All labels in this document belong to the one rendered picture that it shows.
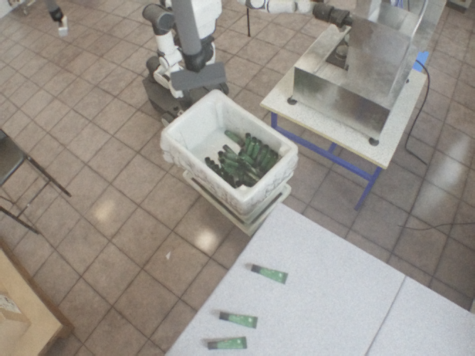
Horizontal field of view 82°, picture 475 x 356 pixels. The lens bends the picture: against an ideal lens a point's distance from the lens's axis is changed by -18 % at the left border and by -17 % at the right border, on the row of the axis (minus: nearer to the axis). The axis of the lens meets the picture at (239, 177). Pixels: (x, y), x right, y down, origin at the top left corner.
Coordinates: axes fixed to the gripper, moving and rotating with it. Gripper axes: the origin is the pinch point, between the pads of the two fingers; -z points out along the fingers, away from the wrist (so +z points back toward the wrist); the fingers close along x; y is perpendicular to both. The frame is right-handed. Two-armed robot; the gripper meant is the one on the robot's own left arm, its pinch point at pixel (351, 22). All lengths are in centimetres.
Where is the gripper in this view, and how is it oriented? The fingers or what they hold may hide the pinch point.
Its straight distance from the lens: 164.7
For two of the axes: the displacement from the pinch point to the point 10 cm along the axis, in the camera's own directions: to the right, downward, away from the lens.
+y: 0.8, 4.8, 8.7
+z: -8.2, -4.7, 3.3
